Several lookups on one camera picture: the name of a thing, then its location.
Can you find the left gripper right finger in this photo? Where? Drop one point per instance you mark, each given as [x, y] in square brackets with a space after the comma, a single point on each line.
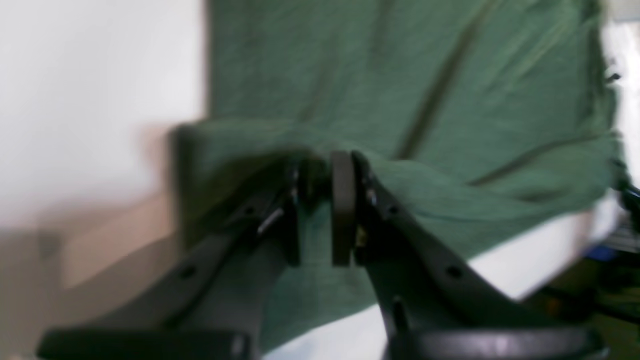
[434, 306]

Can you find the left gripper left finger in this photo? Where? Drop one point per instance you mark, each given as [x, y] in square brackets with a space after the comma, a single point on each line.
[210, 306]

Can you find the dark green t-shirt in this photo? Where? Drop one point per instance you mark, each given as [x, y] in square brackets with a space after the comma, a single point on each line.
[484, 117]

